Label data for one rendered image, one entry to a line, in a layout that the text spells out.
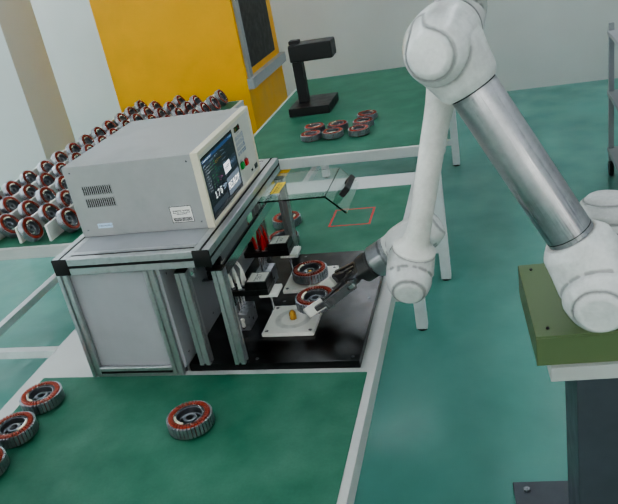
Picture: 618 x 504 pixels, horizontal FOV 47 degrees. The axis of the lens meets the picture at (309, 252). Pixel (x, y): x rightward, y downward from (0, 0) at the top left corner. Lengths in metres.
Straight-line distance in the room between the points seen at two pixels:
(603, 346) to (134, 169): 1.22
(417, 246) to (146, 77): 4.38
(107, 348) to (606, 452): 1.35
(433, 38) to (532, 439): 1.72
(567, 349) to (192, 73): 4.35
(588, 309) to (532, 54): 5.73
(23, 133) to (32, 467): 4.26
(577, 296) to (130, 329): 1.13
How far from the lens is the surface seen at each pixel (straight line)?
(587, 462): 2.07
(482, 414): 2.84
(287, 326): 2.00
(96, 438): 1.86
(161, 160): 1.84
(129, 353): 2.02
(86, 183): 1.97
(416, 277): 1.64
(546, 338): 1.75
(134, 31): 5.77
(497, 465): 2.63
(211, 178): 1.87
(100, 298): 1.96
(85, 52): 8.16
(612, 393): 1.94
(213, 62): 5.58
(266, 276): 1.98
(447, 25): 1.39
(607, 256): 1.54
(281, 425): 1.70
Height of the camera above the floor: 1.78
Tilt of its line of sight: 25 degrees down
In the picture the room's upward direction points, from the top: 11 degrees counter-clockwise
